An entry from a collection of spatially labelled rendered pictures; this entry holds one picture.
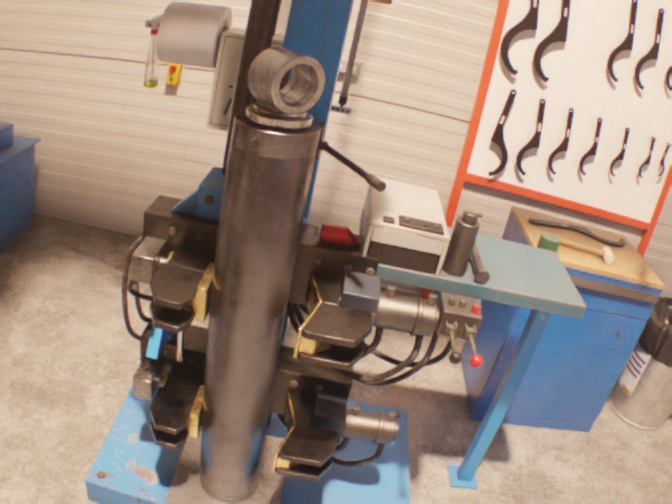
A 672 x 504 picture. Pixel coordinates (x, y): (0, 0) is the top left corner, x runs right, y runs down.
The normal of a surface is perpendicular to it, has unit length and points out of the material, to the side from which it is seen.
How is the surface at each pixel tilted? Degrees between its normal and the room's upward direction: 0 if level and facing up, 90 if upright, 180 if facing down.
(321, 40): 90
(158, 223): 90
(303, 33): 90
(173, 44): 101
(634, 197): 90
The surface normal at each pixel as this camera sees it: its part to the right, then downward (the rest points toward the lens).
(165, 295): 0.20, -0.87
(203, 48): -0.11, 0.69
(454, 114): -0.05, 0.44
